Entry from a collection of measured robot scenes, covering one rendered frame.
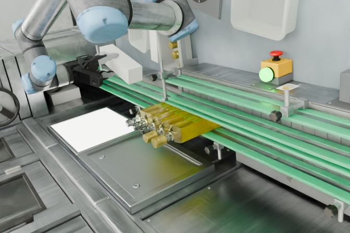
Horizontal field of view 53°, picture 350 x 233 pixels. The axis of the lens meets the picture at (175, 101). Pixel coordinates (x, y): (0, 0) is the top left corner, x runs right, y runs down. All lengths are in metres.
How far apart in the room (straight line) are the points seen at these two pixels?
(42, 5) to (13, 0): 3.75
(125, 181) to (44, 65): 0.47
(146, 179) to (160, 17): 0.54
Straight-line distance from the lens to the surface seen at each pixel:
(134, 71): 1.31
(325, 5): 1.08
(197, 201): 1.15
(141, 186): 1.19
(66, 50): 2.10
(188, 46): 1.49
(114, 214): 1.11
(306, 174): 1.03
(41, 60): 1.20
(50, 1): 1.06
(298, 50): 1.15
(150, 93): 1.53
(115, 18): 0.87
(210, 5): 1.38
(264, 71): 1.12
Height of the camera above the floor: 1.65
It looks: 30 degrees down
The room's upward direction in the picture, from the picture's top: 110 degrees counter-clockwise
